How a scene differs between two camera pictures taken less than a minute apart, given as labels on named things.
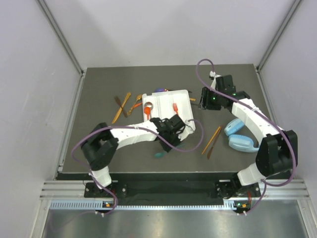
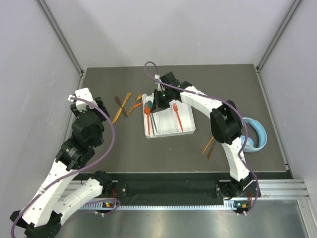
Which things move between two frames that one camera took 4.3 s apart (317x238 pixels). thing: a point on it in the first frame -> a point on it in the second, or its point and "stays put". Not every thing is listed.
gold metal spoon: x=138 y=97 stays put
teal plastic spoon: x=159 y=155 -> x=149 y=104
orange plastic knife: x=137 y=105 stays put
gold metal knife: x=120 y=109 stays put
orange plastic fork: x=175 y=107 stays put
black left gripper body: x=174 y=139 -> x=101 y=105
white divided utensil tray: x=164 y=104 stays put
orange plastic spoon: x=147 y=110 stays put
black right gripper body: x=211 y=99 -> x=163 y=99
